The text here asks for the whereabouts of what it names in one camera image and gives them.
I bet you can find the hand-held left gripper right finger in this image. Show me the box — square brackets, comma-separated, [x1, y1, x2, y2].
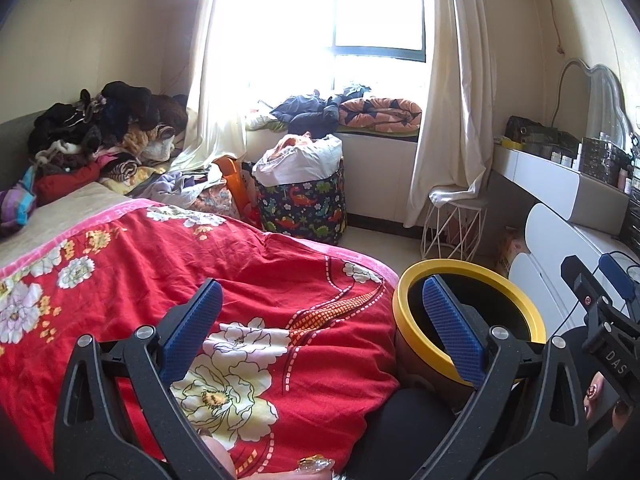
[415, 276, 590, 480]

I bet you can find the white chest of drawers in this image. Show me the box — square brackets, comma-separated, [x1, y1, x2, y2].
[507, 202, 640, 341]

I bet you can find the orange patterned quilt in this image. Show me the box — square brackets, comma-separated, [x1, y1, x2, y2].
[337, 97, 423, 130]

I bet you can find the white folded cloth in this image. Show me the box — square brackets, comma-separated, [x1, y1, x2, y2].
[429, 185, 468, 208]

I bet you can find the yellow rimmed trash bin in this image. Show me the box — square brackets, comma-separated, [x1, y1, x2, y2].
[392, 260, 547, 401]

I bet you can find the clear cosmetics organizer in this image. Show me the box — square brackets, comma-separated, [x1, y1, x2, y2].
[580, 137, 633, 181]

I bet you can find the dinosaur print laundry basket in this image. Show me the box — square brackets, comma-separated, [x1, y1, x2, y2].
[255, 160, 347, 246]

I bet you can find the pile of clothes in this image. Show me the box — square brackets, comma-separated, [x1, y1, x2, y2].
[0, 80, 190, 238]

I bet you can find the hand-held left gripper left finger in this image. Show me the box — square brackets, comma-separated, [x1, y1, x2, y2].
[52, 278, 236, 480]

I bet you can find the bed with beige sheet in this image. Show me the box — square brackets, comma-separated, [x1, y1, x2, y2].
[0, 182, 136, 271]

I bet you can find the white wire stool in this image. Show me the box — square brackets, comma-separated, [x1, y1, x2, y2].
[421, 197, 488, 262]

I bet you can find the pink cloth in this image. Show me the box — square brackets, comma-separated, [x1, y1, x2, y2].
[270, 132, 313, 158]

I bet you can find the grey headboard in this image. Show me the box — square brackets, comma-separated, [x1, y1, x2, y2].
[0, 110, 41, 143]

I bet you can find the orange bag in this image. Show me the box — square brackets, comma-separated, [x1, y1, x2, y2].
[214, 156, 256, 221]

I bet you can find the pink floral bag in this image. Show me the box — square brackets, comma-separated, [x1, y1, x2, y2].
[192, 185, 241, 221]

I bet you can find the person's left hand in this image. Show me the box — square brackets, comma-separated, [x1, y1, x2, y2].
[199, 435, 336, 480]

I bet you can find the pale purple cloth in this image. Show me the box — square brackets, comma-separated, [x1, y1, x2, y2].
[127, 170, 226, 206]

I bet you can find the black cable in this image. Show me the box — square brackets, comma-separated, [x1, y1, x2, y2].
[550, 250, 640, 333]

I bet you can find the white green cloth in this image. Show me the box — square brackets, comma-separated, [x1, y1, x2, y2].
[245, 110, 283, 133]

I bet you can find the dark blue jacket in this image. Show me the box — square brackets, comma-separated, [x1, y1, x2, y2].
[270, 91, 346, 133]

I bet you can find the red floral blanket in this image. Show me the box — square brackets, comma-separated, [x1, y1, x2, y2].
[0, 199, 401, 480]

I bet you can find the wavy framed mirror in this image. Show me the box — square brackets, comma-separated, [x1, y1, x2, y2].
[552, 59, 633, 153]

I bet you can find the white vanity desk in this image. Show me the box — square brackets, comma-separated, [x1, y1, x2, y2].
[492, 142, 631, 236]

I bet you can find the cream curtain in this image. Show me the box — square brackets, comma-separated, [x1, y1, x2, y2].
[404, 0, 496, 228]
[182, 0, 266, 171]

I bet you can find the person's right hand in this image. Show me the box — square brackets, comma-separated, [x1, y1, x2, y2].
[581, 370, 636, 431]

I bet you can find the white cloth bundle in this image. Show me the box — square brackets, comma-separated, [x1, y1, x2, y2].
[251, 135, 345, 188]

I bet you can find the black makeup bag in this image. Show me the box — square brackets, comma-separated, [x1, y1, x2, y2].
[505, 116, 581, 156]

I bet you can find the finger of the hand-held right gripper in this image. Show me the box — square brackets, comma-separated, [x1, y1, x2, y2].
[560, 255, 608, 321]
[599, 254, 640, 306]

